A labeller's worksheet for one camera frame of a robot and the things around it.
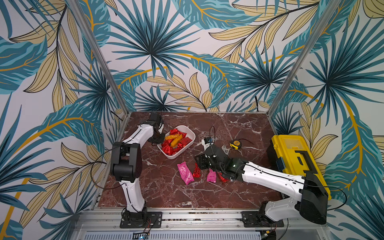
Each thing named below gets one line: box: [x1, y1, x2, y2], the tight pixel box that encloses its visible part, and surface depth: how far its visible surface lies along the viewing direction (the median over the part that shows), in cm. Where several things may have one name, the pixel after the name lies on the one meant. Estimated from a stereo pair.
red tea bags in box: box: [161, 128, 193, 156], surface depth 97 cm
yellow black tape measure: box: [229, 140, 242, 150], surface depth 100 cm
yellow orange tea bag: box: [165, 134, 183, 148], surface depth 100 cm
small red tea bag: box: [192, 162, 201, 178], surface depth 88 cm
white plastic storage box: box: [157, 125, 196, 160], surface depth 99 cm
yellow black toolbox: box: [266, 134, 332, 201], surface depth 81 cm
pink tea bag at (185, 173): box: [177, 161, 195, 185], surface depth 87 cm
